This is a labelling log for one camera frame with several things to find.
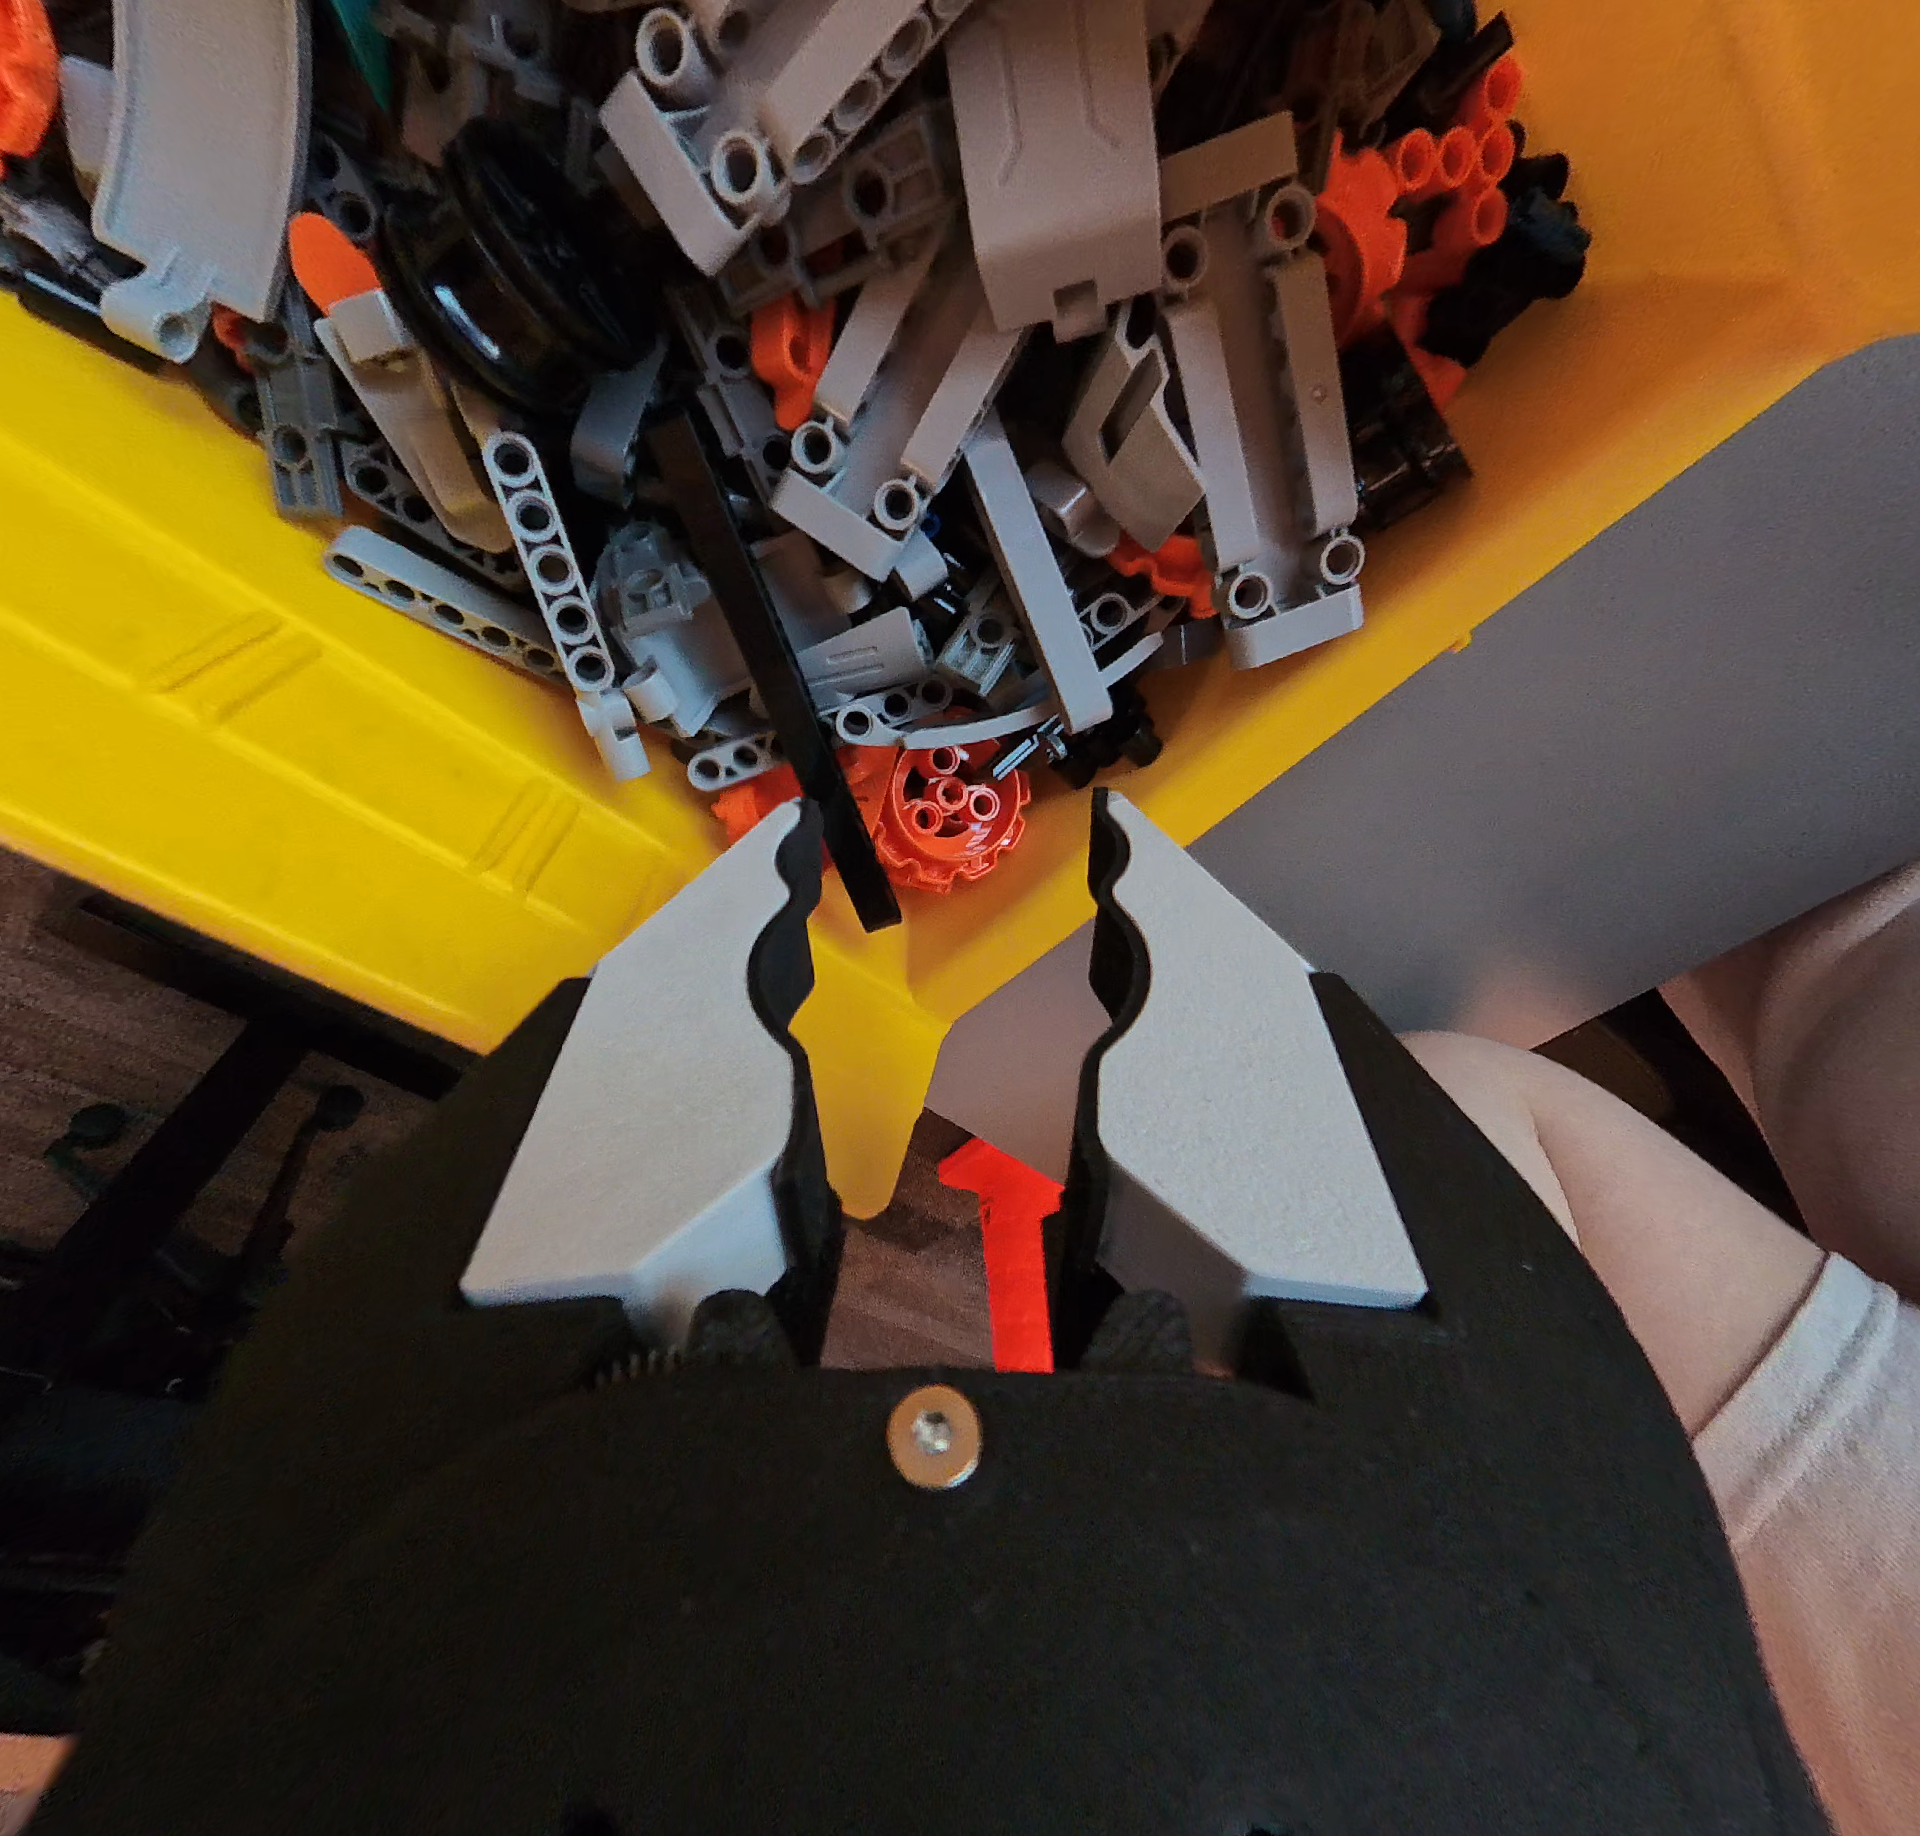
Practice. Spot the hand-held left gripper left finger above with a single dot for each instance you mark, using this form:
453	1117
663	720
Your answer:
658	1115

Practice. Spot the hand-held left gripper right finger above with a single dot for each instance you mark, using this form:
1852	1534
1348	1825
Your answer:
1246	1115

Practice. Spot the yellow plastic bin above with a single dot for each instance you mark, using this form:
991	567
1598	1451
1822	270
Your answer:
301	697

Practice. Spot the pile of building pieces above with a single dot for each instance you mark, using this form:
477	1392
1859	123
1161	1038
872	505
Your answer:
900	291

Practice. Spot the person's left forearm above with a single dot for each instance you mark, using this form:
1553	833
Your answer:
1649	1235

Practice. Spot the orange gear piece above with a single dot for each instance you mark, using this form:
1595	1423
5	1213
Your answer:
945	817

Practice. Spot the black office chair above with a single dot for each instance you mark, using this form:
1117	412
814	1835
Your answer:
195	1115

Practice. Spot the person's beige shirt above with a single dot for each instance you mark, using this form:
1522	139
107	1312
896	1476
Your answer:
1830	1567

